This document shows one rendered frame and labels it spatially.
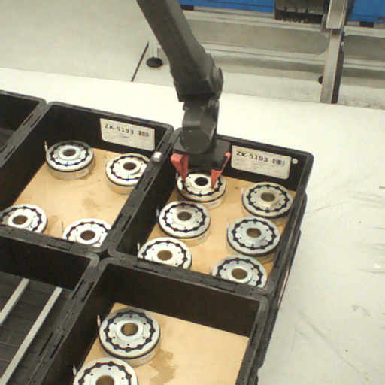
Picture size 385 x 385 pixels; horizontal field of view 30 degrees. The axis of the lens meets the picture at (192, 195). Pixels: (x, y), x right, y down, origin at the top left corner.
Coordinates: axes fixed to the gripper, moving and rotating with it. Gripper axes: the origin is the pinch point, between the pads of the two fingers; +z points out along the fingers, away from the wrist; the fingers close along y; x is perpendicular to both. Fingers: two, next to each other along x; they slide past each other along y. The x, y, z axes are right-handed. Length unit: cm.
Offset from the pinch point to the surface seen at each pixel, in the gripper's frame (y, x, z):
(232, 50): -41, 177, 71
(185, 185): -2.4, -1.5, 1.0
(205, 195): 2.6, -3.1, 1.0
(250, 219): 13.1, -6.6, 0.9
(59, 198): -26.8, -11.2, 5.2
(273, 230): 18.1, -7.7, 0.9
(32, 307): -17.8, -38.6, 6.0
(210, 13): -52, 174, 53
